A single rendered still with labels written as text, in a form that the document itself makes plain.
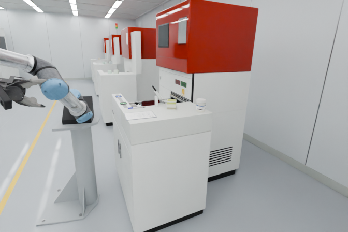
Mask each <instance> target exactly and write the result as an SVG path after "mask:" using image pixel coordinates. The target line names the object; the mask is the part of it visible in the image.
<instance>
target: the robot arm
mask: <svg viewBox="0 0 348 232"><path fill-rule="evenodd" d="M0 65H3V66H7V67H12V68H17V69H21V70H23V71H24V72H25V73H29V74H31V75H33V76H32V77H31V78H30V80H25V77H17V78H22V79H15V78H14V77H16V76H10V78H9V79H6V78H0V104H1V105H2V106H3V108H4V109H5V110H8V109H12V101H14V102H16V103H17V104H19V105H23V106H28V107H39V108H44V107H45V106H44V105H42V104H39V103H37V99H36V98H34V97H30V98H29V97H27V96H25V93H26V88H27V89H28V88H30V87H31V86H33V85H39V87H40V88H41V91H42V93H43V95H44V96H45V97H46V98H47V99H49V100H58V101H60V102H61V103H62V104H63V105H64V106H65V107H67V108H68V111H69V113H70V114H71V115H73V116H74V117H75V118H76V121H77V122H78V123H82V122H85V121H87V120H89V119H90V118H91V117H92V115H93V114H92V112H91V110H90V109H89V107H88V104H87V102H86V101H85V100H84V99H83V97H82V96H81V93H80V92H79V91H78V90H77V89H70V88H69V85H68V84H67V83H66V82H65V81H64V79H63V78H62V77H61V75H60V73H59V72H58V70H57V68H56V67H55V66H54V65H53V64H51V63H49V62H48V61H46V60H44V59H41V58H39V57H36V56H33V55H30V54H28V55H23V54H19V53H15V52H12V51H8V50H5V49H1V48H0Z"/></svg>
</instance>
